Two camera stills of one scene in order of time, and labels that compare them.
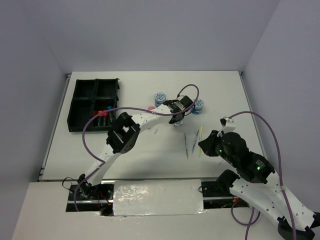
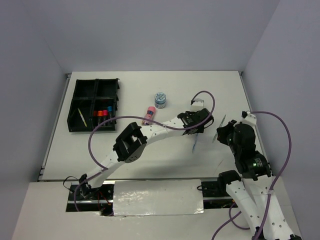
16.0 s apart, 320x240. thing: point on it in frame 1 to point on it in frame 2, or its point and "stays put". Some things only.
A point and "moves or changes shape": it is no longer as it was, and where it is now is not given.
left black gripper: [183, 114] to [200, 129]
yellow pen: [201, 131] to [82, 117]
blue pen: [195, 142] stays put
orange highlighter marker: [100, 118] stays put
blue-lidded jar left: [159, 98] stays put
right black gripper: [206, 145] to [222, 131]
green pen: [186, 147] moves or changes shape
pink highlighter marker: [105, 115] stays put
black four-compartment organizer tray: [91, 96] stays put
